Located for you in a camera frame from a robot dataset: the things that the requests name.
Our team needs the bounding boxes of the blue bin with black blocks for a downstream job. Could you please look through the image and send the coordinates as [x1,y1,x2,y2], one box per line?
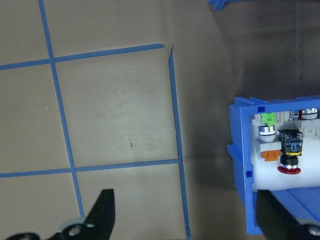
[206,0,235,11]

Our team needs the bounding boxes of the assorted parts in far bin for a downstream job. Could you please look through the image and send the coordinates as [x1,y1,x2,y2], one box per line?
[249,109,320,193]

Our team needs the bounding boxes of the orange block push button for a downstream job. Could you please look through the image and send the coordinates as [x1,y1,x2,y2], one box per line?
[256,125,283,163]

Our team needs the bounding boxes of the green block push button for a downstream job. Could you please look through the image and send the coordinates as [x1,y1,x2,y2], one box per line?
[253,111,298,127]

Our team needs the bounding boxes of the red mushroom button yellow collar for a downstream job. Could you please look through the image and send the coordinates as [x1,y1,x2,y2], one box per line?
[276,128,305,175]

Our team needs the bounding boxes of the blue button storage bin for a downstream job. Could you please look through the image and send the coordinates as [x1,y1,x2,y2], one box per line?
[226,94,320,236]

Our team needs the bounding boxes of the white block push button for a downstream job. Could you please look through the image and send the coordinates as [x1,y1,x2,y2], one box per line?
[297,107,320,139]

